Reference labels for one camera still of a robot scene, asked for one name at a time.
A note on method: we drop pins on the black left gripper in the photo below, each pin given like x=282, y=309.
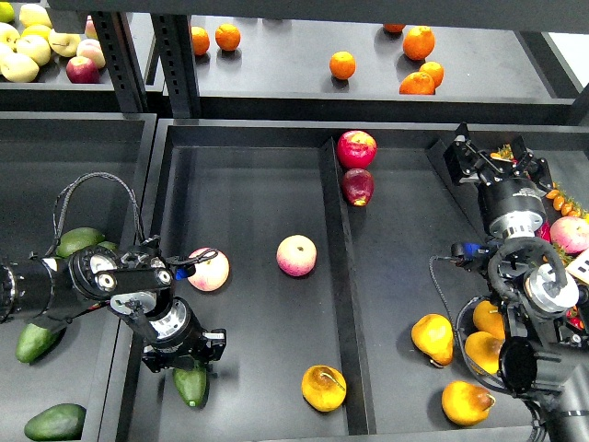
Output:
x=179, y=337

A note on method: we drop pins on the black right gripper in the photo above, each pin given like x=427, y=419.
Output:
x=509, y=208

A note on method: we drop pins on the dark green avocado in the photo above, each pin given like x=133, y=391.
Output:
x=192, y=385

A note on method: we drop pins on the yellow pear under arm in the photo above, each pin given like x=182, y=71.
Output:
x=483, y=349

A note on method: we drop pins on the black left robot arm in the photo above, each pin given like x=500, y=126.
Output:
x=136, y=285

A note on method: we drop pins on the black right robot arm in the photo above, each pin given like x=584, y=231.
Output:
x=544, y=358

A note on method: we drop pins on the yellow pear behind arm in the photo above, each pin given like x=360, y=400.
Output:
x=487, y=318

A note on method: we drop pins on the avocado bottom left corner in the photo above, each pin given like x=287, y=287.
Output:
x=61, y=422

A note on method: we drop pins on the avocado lying left tray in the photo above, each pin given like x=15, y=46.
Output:
x=33, y=342

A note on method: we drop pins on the light green avocado top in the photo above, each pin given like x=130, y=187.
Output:
x=77, y=239

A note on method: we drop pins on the yellow pear beside divider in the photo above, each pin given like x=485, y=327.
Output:
x=434, y=336

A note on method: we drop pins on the upper cherry tomato bunch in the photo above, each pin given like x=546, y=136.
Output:
x=503, y=153

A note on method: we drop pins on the cherry tomato bunch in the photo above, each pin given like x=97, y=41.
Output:
x=565, y=257
x=503, y=153

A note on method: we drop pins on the orange cherry tomato sprig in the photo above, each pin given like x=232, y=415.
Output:
x=565, y=204

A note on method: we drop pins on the red chili pepper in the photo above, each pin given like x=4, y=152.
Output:
x=544, y=232

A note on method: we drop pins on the black upper shelf tray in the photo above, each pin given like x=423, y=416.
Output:
x=280, y=70

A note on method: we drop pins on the pink apple right tray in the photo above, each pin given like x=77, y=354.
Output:
x=570, y=233

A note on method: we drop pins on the lower cherry tomato bunch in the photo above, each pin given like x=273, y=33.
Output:
x=565, y=257

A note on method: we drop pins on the orange at shelf edge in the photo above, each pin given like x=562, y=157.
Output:
x=417, y=83

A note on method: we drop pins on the small orange right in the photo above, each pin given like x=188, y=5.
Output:
x=435, y=70

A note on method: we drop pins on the white label card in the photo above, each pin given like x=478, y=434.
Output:
x=579, y=267

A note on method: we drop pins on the bright red apple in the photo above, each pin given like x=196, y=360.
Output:
x=356, y=149

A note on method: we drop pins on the pink apple centre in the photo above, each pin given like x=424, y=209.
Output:
x=296, y=255

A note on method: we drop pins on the large orange upper right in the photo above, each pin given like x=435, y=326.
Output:
x=419, y=43

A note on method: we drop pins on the black top shelf beam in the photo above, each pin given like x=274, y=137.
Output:
x=549, y=16

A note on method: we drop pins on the black middle tray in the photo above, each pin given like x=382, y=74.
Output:
x=242, y=190

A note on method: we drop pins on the orange under top shelf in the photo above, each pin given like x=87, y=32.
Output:
x=394, y=28

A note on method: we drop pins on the black tray divider centre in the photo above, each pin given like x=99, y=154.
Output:
x=359, y=403

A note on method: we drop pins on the orange upper shelf centre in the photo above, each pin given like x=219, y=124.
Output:
x=342, y=65

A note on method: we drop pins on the orange shelf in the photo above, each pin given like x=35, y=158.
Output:
x=227, y=37
x=342, y=65

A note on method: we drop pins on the black left tray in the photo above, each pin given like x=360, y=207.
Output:
x=41, y=153

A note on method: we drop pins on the black upper left shelf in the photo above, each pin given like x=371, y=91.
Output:
x=53, y=91

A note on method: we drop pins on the orange upper shelf left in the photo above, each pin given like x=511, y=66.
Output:
x=227, y=37

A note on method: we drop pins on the green avocado by tray wall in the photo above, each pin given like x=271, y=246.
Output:
x=108, y=245

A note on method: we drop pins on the black perforated post centre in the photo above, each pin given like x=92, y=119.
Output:
x=174, y=47

